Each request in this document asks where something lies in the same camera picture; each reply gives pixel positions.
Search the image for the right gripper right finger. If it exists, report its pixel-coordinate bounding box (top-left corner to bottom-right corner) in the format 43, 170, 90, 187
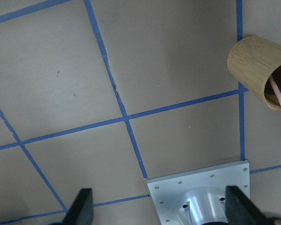
225, 186, 262, 225

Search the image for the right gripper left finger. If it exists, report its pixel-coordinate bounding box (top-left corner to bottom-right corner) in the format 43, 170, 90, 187
60, 188, 94, 225

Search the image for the bamboo cylinder holder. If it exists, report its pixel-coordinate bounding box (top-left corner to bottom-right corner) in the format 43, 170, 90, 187
227, 35, 281, 112

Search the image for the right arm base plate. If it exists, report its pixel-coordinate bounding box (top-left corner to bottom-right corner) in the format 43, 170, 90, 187
147, 160, 250, 225

